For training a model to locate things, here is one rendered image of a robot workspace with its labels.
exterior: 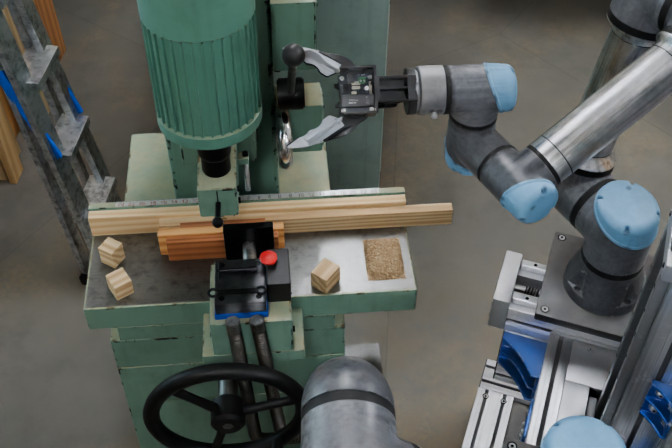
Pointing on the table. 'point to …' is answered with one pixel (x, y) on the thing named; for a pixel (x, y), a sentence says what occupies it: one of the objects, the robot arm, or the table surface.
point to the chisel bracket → (219, 189)
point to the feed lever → (288, 98)
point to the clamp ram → (247, 239)
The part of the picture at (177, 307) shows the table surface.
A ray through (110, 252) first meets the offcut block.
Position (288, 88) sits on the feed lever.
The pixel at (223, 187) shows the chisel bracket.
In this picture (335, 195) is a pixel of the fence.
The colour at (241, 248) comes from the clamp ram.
